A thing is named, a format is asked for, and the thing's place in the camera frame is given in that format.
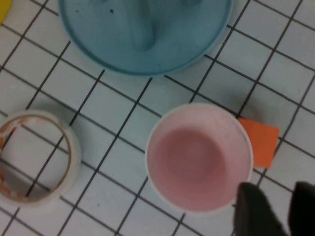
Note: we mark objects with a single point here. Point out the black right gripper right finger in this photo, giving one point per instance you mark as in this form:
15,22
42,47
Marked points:
304,211

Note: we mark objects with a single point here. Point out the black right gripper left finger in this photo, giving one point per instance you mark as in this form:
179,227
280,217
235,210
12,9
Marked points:
253,214

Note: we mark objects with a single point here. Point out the pink marbled plastic cup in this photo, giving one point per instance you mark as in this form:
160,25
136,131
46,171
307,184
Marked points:
197,159

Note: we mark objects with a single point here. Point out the blue cup stand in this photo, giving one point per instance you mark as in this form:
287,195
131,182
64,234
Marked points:
103,41

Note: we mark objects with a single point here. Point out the orange foam cube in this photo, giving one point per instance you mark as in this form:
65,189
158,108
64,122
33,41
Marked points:
264,145

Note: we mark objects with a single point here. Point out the grid pattern tablecloth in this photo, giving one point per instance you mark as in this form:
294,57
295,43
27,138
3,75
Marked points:
118,118

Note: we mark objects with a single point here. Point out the white tape roll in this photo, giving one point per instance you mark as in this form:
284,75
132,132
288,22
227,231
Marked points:
73,157

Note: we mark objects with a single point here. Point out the yellow foam cube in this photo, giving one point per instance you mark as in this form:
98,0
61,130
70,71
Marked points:
3,9

